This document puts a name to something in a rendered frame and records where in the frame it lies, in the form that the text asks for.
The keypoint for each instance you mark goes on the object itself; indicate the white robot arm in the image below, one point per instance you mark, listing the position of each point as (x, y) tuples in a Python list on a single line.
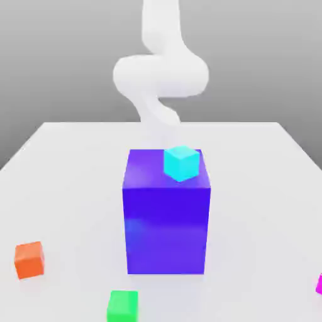
[(161, 75)]

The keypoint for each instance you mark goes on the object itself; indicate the small cyan cube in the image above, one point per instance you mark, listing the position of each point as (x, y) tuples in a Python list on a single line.
[(181, 163)]

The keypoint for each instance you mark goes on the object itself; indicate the small green cube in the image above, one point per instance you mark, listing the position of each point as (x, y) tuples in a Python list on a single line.
[(122, 307)]

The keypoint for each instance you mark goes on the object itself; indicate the small orange cube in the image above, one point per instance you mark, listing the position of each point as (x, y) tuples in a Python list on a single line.
[(29, 260)]

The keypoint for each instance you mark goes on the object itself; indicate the small magenta cube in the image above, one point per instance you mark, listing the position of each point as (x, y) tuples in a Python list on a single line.
[(319, 284)]

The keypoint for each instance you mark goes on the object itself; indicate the large purple box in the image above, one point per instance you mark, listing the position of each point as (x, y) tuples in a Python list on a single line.
[(166, 226)]

